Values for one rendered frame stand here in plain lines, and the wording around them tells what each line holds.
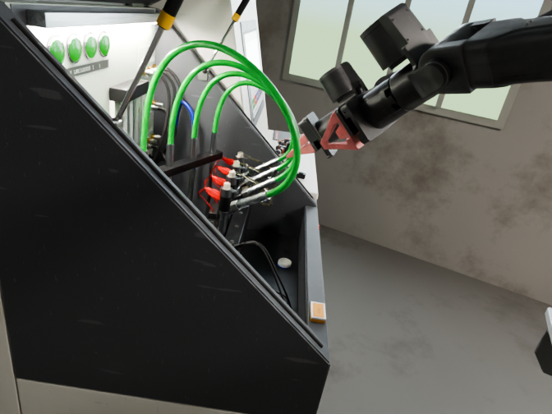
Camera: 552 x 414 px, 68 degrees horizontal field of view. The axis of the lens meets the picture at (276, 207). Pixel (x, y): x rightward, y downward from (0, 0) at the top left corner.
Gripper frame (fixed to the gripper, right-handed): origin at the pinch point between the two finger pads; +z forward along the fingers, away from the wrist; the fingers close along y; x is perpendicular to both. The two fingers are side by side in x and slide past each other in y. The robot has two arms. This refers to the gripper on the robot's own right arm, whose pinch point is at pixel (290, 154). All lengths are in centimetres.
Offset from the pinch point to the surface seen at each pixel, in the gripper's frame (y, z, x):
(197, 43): 28.2, -1.5, 11.6
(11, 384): -5, 57, 45
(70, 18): 38.8, 6.5, 29.5
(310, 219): -21.0, 15.0, -22.6
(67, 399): -13, 51, 43
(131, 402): -21, 41, 40
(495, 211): -119, -23, -196
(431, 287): -137, 33, -167
